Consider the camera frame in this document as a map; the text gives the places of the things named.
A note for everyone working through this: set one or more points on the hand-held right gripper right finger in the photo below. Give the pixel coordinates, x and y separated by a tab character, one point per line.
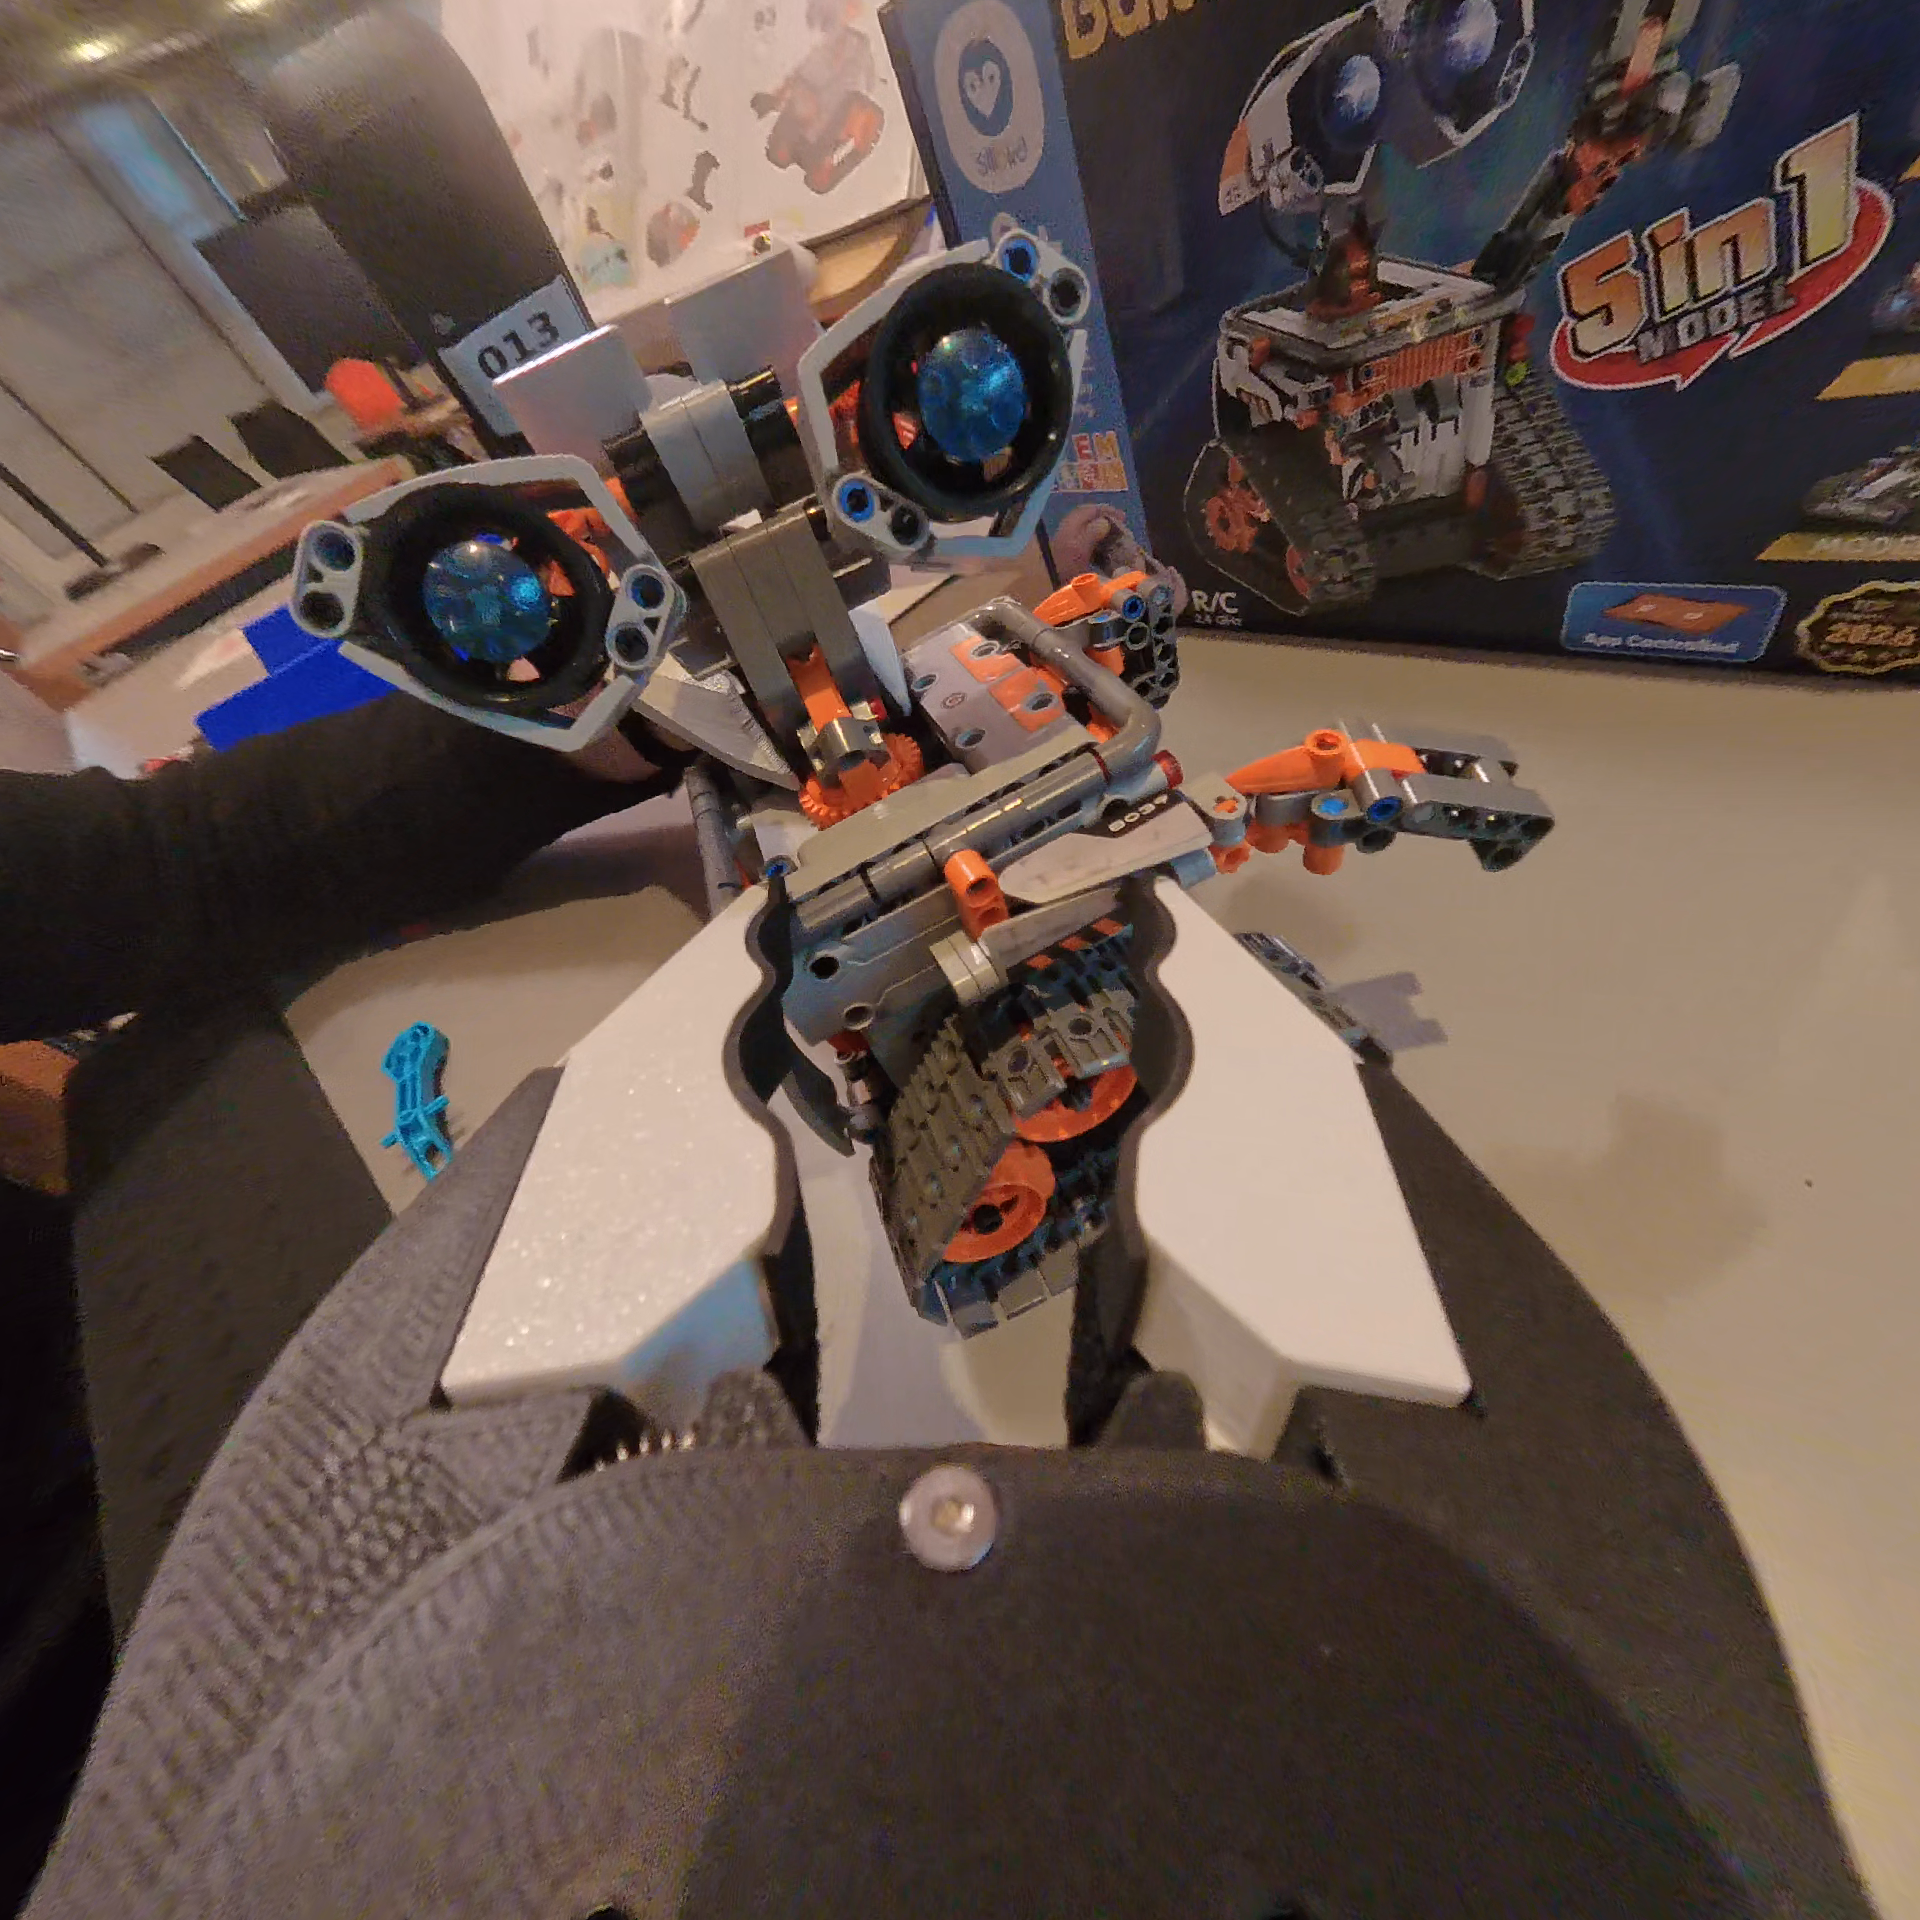
1290	1201

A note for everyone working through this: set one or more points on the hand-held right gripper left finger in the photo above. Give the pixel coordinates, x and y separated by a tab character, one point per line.
617	1201

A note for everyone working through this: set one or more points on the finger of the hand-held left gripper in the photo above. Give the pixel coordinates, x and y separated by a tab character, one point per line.
714	727

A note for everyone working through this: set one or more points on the grey orange toy robot arm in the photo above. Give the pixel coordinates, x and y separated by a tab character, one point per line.
960	406
481	601

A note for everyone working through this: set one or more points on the grey orange tracked toy robot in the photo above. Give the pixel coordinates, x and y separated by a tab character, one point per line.
990	1021

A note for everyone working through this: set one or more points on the person's left forearm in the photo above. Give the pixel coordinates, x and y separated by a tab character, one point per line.
270	841

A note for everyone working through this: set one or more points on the blue plastic brick separator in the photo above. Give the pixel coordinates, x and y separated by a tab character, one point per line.
418	1097

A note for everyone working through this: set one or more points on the white instruction booklet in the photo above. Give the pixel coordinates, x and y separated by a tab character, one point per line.
721	120

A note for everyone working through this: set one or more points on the black perforated foam mat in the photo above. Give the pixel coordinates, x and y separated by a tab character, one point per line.
211	1291

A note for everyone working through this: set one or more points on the blue plastic bin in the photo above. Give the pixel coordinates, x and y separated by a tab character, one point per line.
301	667

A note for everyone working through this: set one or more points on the blue robot kit box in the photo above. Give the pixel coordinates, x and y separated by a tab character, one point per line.
1501	300

